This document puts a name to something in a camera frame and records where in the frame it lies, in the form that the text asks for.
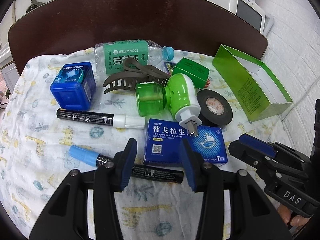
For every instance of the white cabinet with screen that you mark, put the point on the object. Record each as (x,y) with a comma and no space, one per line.
(250,12)

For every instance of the black marker white cap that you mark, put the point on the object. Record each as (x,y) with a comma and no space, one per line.
(114,120)

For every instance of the giraffe print white cloth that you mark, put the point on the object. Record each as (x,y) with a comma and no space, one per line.
(35,145)

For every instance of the small red object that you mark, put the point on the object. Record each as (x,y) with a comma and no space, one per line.
(207,83)

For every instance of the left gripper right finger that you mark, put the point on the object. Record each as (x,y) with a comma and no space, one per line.
(253,216)

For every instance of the white cupboard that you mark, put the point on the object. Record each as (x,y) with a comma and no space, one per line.
(8,67)

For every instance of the black electrical tape roll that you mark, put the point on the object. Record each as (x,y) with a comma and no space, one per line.
(215,109)

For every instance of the green label soda water bottle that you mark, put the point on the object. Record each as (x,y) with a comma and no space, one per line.
(109,56)

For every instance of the green open cardboard box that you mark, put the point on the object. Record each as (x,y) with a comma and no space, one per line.
(258,91)

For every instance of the dark brown wooden table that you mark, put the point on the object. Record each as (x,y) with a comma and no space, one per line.
(66,26)

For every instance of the green mosquito repellent plug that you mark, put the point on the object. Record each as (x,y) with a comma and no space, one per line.
(178,96)

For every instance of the brown hair claw clip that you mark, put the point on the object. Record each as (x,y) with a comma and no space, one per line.
(133,74)

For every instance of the tiger picture card pack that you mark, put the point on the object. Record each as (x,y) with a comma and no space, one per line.
(169,67)

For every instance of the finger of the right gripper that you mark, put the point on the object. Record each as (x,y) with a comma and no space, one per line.
(270,156)

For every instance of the blue medicine tablet box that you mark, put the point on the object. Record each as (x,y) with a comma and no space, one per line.
(163,143)

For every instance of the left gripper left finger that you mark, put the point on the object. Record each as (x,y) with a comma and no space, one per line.
(65,214)

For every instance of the blue square plastic container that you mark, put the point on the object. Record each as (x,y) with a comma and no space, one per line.
(74,86)

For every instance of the grey wall bracket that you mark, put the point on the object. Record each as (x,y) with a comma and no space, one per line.
(33,5)

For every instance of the black marker blue cap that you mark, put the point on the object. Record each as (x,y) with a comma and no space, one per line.
(138,171)

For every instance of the person's right hand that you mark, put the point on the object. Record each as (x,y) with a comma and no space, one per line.
(297,221)

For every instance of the small green cardboard box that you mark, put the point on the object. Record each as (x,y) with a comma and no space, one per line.
(195,71)

